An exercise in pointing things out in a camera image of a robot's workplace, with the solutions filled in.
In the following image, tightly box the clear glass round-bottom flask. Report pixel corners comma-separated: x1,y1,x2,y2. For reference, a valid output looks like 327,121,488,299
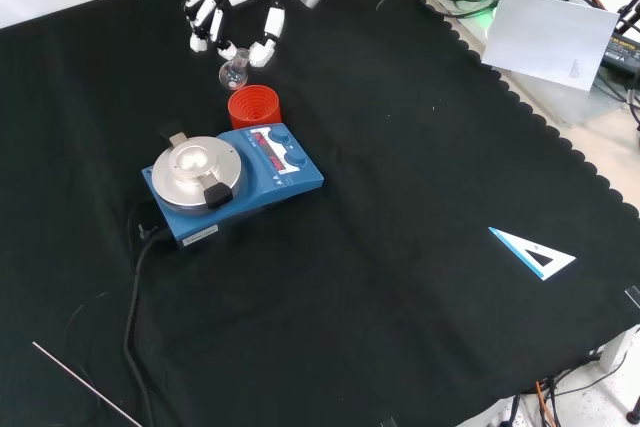
218,47,250,92

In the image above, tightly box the orange ridged flask holder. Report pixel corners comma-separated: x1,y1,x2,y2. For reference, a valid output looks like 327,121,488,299
227,84,283,131

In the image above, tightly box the blue heater with steel plate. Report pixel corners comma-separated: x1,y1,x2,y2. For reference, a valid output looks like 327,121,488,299
141,122,325,251

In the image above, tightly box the black bench cloth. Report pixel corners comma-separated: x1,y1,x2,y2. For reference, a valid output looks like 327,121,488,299
0,0,640,427

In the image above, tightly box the white paper sheet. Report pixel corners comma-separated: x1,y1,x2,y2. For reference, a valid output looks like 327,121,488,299
481,0,620,93

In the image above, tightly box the white and blue triangle ruler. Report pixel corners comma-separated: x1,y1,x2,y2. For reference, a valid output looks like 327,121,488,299
488,226,577,282

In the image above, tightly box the black power adapter yellow label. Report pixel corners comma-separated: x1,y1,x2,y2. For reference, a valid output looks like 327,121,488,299
598,31,640,79

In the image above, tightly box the thin glass rod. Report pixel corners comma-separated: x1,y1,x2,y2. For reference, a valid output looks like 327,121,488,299
31,341,144,427

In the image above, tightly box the white table leg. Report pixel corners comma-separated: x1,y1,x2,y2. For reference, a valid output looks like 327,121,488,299
598,327,640,374

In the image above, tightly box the black heater power cable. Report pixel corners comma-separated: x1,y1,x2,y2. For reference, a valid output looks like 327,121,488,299
122,224,172,427

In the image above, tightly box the orange floor cable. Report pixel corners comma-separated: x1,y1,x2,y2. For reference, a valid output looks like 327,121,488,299
533,379,557,427

